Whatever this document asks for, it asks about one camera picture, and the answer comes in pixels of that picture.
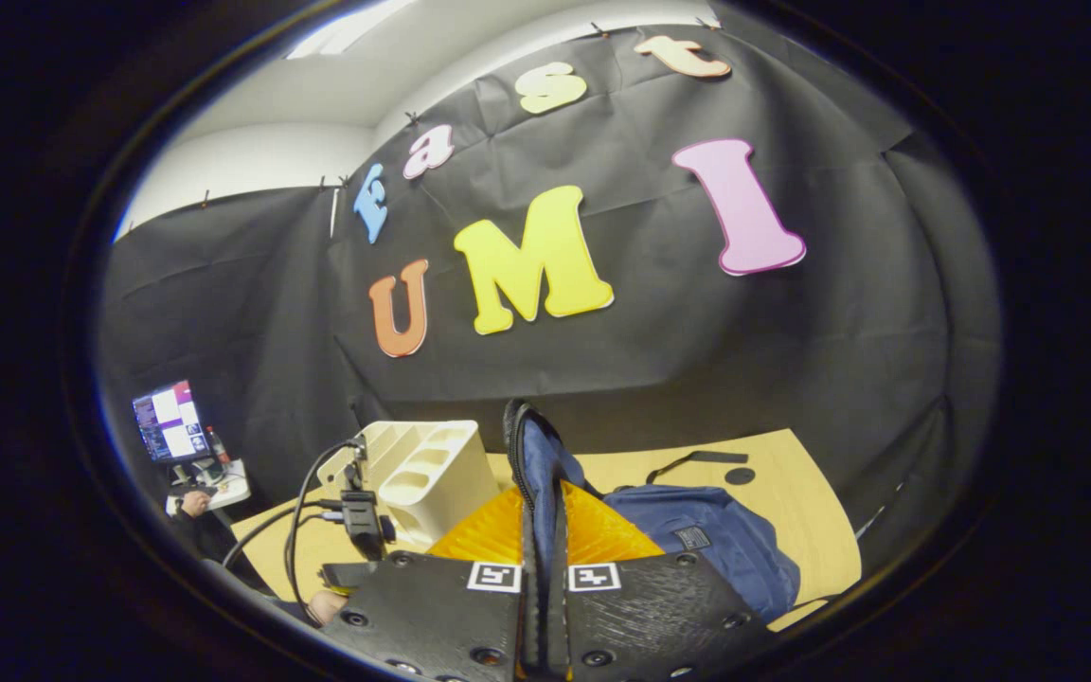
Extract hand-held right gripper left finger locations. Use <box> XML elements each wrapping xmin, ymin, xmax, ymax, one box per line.
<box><xmin>318</xmin><ymin>483</ymin><xmax>546</xmax><ymax>682</ymax></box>

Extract black cable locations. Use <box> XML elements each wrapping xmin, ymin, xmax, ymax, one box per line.
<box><xmin>222</xmin><ymin>439</ymin><xmax>364</xmax><ymax>612</ymax></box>

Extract small white table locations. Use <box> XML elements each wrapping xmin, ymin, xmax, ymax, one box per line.
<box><xmin>167</xmin><ymin>459</ymin><xmax>251</xmax><ymax>517</ymax></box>

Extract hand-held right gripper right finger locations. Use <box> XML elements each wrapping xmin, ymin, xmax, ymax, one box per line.
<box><xmin>545</xmin><ymin>478</ymin><xmax>778</xmax><ymax>682</ymax></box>

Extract white plastic bookshelf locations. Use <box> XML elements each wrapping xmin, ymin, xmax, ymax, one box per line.
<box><xmin>318</xmin><ymin>420</ymin><xmax>501</xmax><ymax>555</ymax></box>

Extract blue schoolbag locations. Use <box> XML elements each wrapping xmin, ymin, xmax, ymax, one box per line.
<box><xmin>503</xmin><ymin>398</ymin><xmax>802</xmax><ymax>626</ymax></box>

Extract black backdrop cloth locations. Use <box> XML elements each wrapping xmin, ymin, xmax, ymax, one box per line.
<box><xmin>96</xmin><ymin>19</ymin><xmax>1006</xmax><ymax>588</ymax></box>

